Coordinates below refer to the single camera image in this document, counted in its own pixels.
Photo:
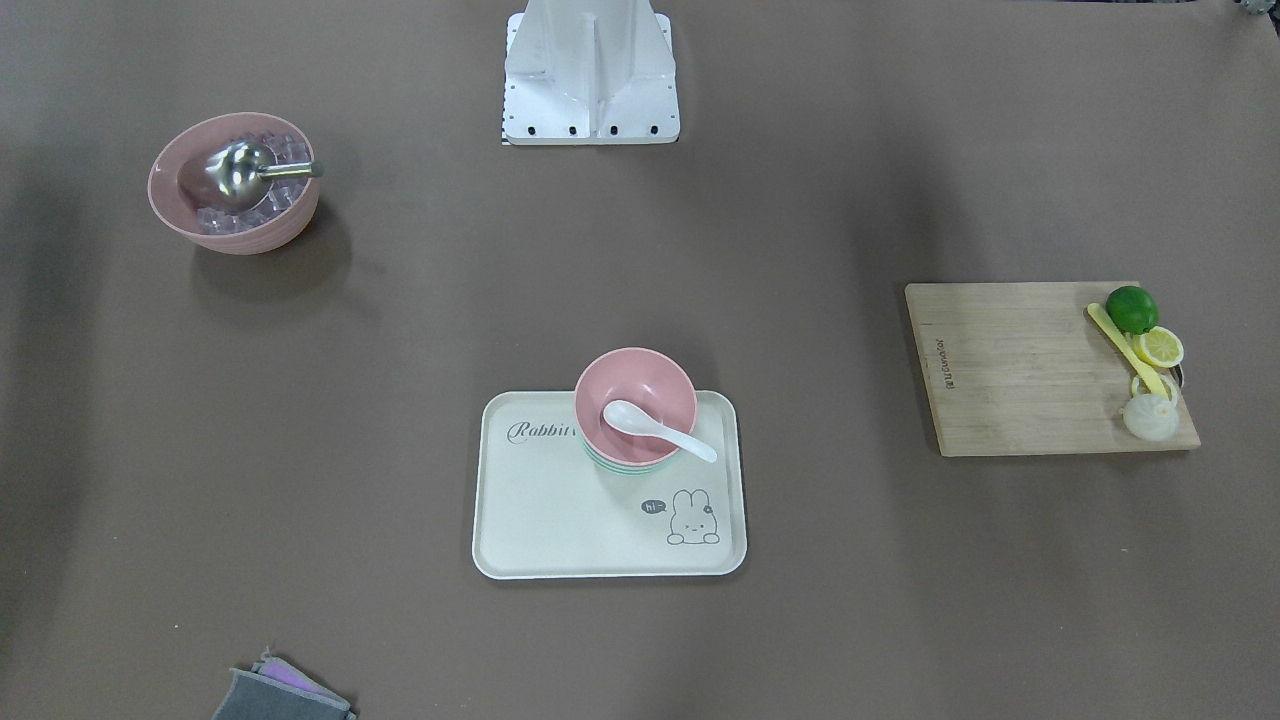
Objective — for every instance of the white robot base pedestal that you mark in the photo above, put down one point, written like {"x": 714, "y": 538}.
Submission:
{"x": 582, "y": 73}

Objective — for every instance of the white ceramic spoon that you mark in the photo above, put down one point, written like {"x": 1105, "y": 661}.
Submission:
{"x": 630, "y": 419}

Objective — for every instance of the cream rabbit tray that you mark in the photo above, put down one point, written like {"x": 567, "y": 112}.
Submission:
{"x": 546, "y": 509}

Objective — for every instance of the stacked green bowls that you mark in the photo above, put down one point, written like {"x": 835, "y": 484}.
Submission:
{"x": 623, "y": 469}

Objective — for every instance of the lemon half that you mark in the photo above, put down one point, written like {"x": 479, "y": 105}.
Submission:
{"x": 1159, "y": 347}

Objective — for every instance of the large pink bowl with ice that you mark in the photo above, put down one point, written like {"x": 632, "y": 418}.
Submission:
{"x": 289, "y": 206}

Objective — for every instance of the grey folded cloth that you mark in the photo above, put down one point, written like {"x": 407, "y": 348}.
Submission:
{"x": 274, "y": 688}

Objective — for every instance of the metal ice scoop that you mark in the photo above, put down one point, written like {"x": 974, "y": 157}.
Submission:
{"x": 238, "y": 177}

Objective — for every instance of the green lime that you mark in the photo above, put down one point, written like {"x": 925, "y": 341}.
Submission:
{"x": 1132, "y": 309}

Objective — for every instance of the white steamed bun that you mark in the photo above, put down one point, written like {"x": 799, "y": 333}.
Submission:
{"x": 1151, "y": 417}

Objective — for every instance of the yellow plastic knife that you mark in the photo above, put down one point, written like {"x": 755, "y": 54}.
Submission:
{"x": 1148, "y": 376}

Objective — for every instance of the bamboo cutting board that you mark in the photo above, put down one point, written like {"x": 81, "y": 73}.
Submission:
{"x": 1017, "y": 369}

